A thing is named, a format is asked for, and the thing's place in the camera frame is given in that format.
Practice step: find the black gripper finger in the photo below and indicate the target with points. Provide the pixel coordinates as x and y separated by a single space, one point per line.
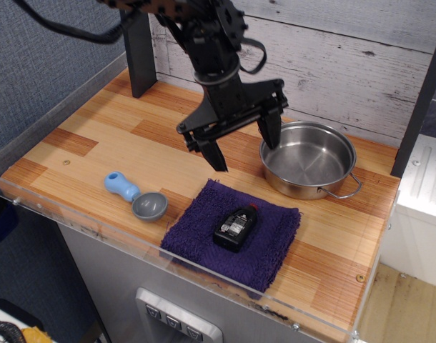
270 124
212 153

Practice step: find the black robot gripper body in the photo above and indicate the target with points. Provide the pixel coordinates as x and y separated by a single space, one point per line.
229 106

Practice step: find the stainless steel pan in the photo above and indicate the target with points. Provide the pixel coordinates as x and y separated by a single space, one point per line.
312 161

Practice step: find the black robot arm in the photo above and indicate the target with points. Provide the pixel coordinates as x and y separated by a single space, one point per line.
211 33

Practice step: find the purple towel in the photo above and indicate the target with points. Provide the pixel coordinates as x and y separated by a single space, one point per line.
257 263

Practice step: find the blue grey toy scoop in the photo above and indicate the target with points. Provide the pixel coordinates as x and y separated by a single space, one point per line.
148 206

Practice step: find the small black bottle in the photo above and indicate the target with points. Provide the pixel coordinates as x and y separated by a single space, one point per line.
232 232

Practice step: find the silver dispenser button panel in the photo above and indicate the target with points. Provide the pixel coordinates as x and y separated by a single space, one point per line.
165 321

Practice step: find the white aluminium side unit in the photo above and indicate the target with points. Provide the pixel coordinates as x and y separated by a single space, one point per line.
409 244

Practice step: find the dark grey left post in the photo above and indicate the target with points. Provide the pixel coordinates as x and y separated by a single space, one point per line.
140 55

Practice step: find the dark grey post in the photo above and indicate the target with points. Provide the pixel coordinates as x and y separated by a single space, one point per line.
414 126
140 55

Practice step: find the dark grey right post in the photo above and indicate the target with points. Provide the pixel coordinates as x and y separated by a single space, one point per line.
414 126

